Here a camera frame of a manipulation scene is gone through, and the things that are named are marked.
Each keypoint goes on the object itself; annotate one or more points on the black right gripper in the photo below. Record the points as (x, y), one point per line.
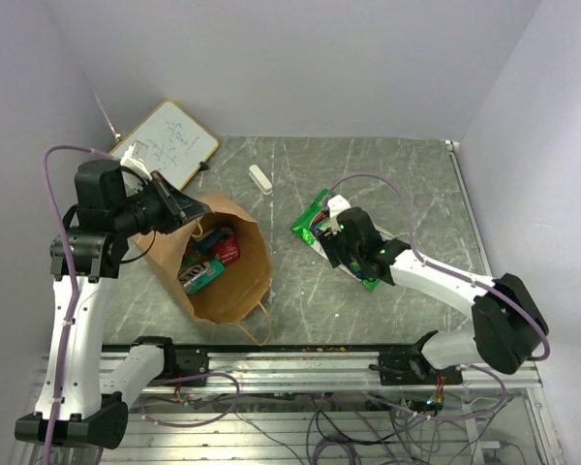
(330, 242)

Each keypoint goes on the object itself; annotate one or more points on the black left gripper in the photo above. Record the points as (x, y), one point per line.
(178, 207)

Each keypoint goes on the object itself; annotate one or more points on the green cassava chips bag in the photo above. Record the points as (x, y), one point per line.
(310, 223)

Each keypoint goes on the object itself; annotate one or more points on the small red snack packet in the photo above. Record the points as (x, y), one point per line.
(226, 250)

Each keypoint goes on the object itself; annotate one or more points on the brown paper bag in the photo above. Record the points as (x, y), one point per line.
(240, 288)

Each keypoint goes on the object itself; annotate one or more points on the teal Fox's mint candy bag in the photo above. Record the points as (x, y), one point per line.
(198, 276)

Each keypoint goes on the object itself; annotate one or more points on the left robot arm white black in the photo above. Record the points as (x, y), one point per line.
(79, 408)

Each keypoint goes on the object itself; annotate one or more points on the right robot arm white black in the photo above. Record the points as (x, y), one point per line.
(507, 326)

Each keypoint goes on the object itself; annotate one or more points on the small blue snack packet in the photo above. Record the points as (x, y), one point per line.
(211, 238)

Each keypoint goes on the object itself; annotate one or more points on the white eraser block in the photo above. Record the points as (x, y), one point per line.
(260, 179)

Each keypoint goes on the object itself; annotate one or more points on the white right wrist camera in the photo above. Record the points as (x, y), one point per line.
(336, 205)

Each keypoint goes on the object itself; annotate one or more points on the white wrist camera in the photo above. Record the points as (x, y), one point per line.
(138, 162)
(336, 205)

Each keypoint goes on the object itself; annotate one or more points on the small whiteboard yellow frame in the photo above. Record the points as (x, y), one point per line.
(175, 143)

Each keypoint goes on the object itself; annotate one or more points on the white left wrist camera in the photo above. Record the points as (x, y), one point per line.
(138, 162)

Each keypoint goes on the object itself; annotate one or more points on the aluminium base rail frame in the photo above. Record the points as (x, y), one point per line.
(317, 404)

